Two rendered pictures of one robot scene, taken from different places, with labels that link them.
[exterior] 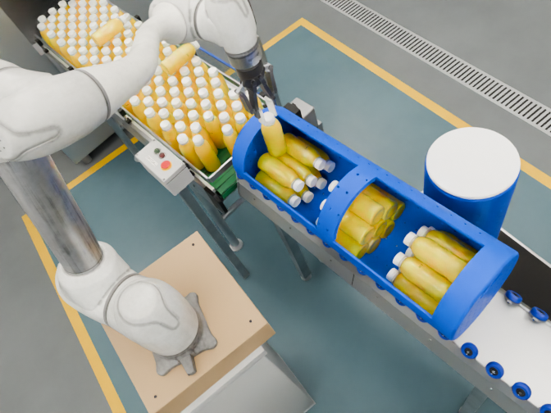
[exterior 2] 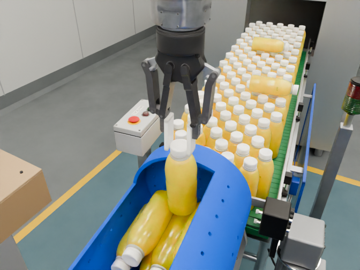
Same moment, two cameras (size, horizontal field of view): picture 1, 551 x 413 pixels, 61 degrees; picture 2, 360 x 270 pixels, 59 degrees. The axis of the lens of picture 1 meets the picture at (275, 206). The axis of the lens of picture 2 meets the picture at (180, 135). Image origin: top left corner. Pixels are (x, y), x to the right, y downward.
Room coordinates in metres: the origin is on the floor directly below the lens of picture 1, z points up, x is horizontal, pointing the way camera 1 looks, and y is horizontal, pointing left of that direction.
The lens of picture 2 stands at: (0.66, -0.44, 1.66)
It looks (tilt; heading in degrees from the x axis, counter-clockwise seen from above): 34 degrees down; 44
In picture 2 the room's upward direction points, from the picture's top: straight up
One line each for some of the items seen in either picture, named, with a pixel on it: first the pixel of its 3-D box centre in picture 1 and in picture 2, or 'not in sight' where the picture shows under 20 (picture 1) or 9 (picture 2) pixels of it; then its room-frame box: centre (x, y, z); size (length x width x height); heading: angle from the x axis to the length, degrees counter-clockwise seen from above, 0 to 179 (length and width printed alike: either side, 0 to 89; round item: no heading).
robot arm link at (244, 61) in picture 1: (243, 52); (180, 5); (1.02, -0.10, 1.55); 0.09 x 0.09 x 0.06
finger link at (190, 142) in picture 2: (270, 106); (191, 136); (1.03, -0.11, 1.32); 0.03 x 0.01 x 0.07; 23
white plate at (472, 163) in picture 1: (471, 161); not in sight; (0.72, -0.63, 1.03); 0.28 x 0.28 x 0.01
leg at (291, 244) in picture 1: (294, 251); not in sight; (1.08, 0.01, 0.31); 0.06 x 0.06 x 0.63; 23
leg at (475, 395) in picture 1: (474, 401); not in sight; (0.17, -0.37, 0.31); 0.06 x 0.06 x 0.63; 23
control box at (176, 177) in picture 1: (164, 166); (142, 126); (1.25, 0.32, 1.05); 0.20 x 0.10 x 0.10; 23
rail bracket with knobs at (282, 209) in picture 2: (289, 120); (272, 219); (1.29, -0.20, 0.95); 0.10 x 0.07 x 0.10; 113
